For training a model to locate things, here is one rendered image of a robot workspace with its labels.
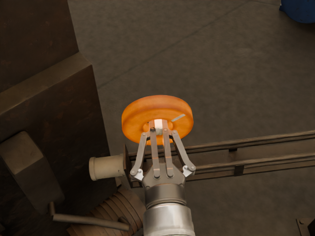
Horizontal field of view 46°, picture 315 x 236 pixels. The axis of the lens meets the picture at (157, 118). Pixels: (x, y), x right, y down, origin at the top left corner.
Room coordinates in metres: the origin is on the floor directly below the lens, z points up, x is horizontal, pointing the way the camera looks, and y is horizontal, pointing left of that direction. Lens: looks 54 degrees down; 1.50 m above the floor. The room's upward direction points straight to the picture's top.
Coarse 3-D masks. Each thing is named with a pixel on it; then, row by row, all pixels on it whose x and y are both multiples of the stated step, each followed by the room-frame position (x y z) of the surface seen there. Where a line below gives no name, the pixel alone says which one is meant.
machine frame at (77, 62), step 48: (0, 0) 0.58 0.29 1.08; (48, 0) 0.64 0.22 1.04; (0, 48) 0.56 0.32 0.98; (48, 48) 0.62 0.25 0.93; (0, 96) 0.52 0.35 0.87; (48, 96) 0.54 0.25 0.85; (96, 96) 0.62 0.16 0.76; (48, 144) 0.51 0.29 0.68; (96, 144) 0.60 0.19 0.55; (0, 192) 0.41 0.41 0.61; (96, 192) 0.57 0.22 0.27
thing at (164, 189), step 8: (152, 168) 0.34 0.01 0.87; (160, 168) 0.34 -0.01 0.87; (176, 168) 0.34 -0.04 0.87; (144, 176) 0.32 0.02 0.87; (152, 176) 0.32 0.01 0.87; (160, 176) 0.32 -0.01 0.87; (176, 176) 0.32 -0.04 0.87; (184, 176) 0.32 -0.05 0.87; (144, 184) 0.31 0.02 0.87; (152, 184) 0.31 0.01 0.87; (160, 184) 0.29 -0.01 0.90; (168, 184) 0.29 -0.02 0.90; (176, 184) 0.30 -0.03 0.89; (184, 184) 0.31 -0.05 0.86; (152, 192) 0.28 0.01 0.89; (160, 192) 0.28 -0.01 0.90; (168, 192) 0.28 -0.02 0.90; (176, 192) 0.28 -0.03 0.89; (184, 192) 0.29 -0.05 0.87; (152, 200) 0.27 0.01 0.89; (160, 200) 0.26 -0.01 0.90; (168, 200) 0.27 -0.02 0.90; (176, 200) 0.27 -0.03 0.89; (184, 200) 0.27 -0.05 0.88
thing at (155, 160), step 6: (150, 132) 0.42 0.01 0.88; (150, 138) 0.41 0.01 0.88; (156, 138) 0.41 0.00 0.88; (150, 144) 0.40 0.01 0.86; (156, 144) 0.39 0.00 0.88; (156, 150) 0.38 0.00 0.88; (156, 156) 0.37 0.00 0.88; (156, 162) 0.35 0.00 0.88; (156, 168) 0.34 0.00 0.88; (156, 174) 0.32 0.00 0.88
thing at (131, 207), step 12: (120, 192) 0.45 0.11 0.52; (132, 192) 0.46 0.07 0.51; (108, 204) 0.41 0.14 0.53; (120, 204) 0.41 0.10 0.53; (132, 204) 0.41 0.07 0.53; (96, 216) 0.38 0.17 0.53; (108, 216) 0.38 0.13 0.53; (120, 216) 0.38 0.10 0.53; (132, 216) 0.38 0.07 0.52; (72, 228) 0.35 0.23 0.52; (84, 228) 0.35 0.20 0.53; (96, 228) 0.35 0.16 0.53; (108, 228) 0.35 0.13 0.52; (132, 228) 0.36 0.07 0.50
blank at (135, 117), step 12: (156, 96) 0.47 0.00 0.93; (168, 96) 0.48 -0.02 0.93; (132, 108) 0.46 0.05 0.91; (144, 108) 0.45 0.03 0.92; (156, 108) 0.45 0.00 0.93; (168, 108) 0.45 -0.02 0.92; (180, 108) 0.46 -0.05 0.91; (132, 120) 0.44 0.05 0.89; (144, 120) 0.45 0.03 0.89; (168, 120) 0.45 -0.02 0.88; (180, 120) 0.45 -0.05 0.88; (192, 120) 0.46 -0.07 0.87; (132, 132) 0.45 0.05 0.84; (180, 132) 0.45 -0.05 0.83
